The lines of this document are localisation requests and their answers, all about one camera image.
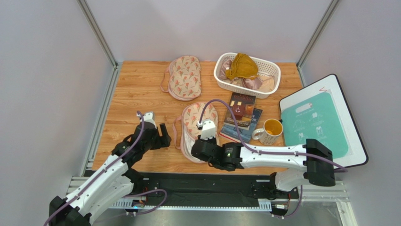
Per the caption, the mustard yellow bra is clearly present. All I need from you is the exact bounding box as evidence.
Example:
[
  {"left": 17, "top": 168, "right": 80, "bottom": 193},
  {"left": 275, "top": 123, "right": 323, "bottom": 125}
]
[{"left": 225, "top": 53, "right": 258, "bottom": 80}]

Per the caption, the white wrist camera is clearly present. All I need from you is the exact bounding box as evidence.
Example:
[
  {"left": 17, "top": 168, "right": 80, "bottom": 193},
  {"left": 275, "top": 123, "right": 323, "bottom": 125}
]
[
  {"left": 136, "top": 111, "right": 157, "bottom": 128},
  {"left": 197, "top": 119, "right": 216, "bottom": 140}
]

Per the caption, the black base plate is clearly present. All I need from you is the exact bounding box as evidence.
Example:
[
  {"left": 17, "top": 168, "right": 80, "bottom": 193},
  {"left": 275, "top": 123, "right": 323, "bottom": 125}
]
[{"left": 132, "top": 173, "right": 299, "bottom": 207}]

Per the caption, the purple cable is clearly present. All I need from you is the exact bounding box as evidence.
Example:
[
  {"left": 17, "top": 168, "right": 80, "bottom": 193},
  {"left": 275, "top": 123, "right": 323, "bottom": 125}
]
[
  {"left": 197, "top": 99, "right": 349, "bottom": 219},
  {"left": 44, "top": 110, "right": 168, "bottom": 226}
]

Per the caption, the blue book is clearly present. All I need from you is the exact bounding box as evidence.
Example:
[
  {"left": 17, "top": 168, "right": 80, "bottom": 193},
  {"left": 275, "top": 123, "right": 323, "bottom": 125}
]
[{"left": 219, "top": 108, "right": 263, "bottom": 144}]

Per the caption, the aluminium frame rail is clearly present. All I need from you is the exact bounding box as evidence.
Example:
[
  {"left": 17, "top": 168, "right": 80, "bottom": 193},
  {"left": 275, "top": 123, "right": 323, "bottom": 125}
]
[{"left": 56, "top": 177, "right": 358, "bottom": 226}]

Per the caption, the white tray black rim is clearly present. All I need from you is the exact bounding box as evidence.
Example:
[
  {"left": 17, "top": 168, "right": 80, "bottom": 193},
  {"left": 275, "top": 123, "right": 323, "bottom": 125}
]
[{"left": 279, "top": 74, "right": 369, "bottom": 168}]

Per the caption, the white mug yellow inside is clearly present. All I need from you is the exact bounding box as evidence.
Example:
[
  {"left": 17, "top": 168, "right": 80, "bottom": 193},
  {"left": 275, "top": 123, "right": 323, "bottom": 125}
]
[{"left": 252, "top": 119, "right": 283, "bottom": 146}]

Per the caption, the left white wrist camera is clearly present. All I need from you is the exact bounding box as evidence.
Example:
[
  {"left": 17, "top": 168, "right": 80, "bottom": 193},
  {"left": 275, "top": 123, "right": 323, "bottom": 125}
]
[{"left": 136, "top": 111, "right": 157, "bottom": 128}]

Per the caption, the dark brown book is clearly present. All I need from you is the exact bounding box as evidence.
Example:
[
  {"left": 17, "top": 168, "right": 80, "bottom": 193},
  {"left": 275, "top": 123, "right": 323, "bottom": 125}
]
[{"left": 224, "top": 92, "right": 256, "bottom": 129}]

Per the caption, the floral mesh laundry bag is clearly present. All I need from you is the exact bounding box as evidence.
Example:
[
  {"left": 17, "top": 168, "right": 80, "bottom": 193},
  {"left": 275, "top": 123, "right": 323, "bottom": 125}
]
[{"left": 173, "top": 102, "right": 206, "bottom": 164}]

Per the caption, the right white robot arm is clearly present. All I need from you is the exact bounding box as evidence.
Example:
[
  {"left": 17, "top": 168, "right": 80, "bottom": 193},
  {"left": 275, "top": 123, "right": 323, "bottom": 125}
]
[{"left": 191, "top": 139, "right": 336, "bottom": 192}]

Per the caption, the teal folding board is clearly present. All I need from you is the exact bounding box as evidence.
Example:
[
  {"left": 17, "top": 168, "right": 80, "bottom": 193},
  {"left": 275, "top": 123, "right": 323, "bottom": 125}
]
[{"left": 281, "top": 92, "right": 349, "bottom": 159}]

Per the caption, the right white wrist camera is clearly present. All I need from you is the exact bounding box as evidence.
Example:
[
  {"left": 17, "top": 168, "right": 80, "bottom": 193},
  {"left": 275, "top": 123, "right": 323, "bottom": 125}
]
[{"left": 197, "top": 119, "right": 216, "bottom": 140}]

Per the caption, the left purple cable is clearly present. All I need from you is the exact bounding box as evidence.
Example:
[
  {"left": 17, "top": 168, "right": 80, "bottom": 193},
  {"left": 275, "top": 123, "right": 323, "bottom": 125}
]
[{"left": 44, "top": 110, "right": 168, "bottom": 226}]

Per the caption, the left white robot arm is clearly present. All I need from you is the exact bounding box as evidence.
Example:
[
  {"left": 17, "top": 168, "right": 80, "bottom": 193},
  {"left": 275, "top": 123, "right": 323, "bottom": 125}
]
[{"left": 45, "top": 122, "right": 171, "bottom": 226}]

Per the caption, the white plastic basket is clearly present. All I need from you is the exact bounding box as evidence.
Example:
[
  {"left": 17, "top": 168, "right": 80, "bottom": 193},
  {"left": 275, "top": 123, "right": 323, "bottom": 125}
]
[{"left": 214, "top": 53, "right": 281, "bottom": 99}]

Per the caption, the pink satin bra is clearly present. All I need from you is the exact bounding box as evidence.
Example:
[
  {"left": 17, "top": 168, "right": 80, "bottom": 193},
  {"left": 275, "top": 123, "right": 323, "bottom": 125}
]
[{"left": 218, "top": 59, "right": 275, "bottom": 92}]

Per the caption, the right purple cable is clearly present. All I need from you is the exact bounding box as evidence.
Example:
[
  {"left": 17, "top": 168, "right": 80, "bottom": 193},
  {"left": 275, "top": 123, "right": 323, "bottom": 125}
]
[{"left": 197, "top": 99, "right": 349, "bottom": 219}]

